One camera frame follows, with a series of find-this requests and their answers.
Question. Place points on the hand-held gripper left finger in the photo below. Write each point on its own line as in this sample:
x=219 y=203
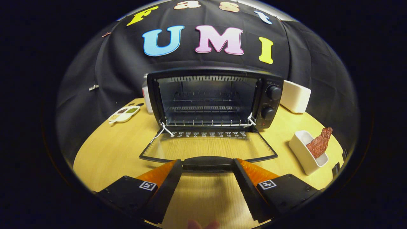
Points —
x=167 y=190

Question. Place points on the red-brown meat piece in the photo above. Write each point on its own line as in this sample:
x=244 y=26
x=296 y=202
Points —
x=319 y=143

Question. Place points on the small metal clip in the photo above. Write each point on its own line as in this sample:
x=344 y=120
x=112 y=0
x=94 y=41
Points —
x=93 y=87

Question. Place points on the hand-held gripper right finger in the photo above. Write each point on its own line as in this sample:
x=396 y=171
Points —
x=248 y=190

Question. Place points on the small red clip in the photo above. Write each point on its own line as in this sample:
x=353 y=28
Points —
x=106 y=34

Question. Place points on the black toaster oven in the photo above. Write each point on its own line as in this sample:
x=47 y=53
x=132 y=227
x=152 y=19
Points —
x=270 y=108

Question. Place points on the clear plastic bottle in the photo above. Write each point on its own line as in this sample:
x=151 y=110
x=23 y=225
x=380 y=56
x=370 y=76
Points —
x=147 y=98

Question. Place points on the white bread toaster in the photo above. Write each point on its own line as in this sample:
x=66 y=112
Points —
x=295 y=97

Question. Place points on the white rectangular dish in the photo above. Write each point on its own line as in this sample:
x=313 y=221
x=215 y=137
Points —
x=302 y=152

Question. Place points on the white divided condiment plate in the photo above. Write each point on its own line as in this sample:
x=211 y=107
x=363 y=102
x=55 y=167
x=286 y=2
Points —
x=124 y=114

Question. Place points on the black backdrop cloth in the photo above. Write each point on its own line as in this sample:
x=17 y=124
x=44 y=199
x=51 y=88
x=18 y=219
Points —
x=111 y=63

